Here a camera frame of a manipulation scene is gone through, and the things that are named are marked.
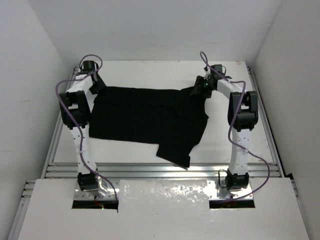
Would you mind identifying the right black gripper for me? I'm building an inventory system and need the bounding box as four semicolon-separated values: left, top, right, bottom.
191;75;215;99

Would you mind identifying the black t shirt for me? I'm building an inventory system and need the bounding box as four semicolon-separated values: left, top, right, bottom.
89;86;209;168

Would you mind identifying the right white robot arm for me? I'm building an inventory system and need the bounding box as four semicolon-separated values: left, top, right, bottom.
191;64;259;191

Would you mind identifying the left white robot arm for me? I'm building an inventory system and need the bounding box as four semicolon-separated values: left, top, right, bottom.
55;59;105;193

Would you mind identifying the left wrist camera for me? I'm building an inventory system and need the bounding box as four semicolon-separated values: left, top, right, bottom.
80;60;99;74

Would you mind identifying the aluminium rail frame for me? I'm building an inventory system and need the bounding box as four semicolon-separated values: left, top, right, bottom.
7;63;300;240

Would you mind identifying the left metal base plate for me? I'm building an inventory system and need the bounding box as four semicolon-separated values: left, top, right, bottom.
73;182;116;201

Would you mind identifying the metal base plate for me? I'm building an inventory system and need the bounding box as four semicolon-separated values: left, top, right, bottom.
73;182;116;201
206;178;254;202

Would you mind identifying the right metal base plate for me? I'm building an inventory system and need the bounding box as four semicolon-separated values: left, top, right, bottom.
206;178;254;202

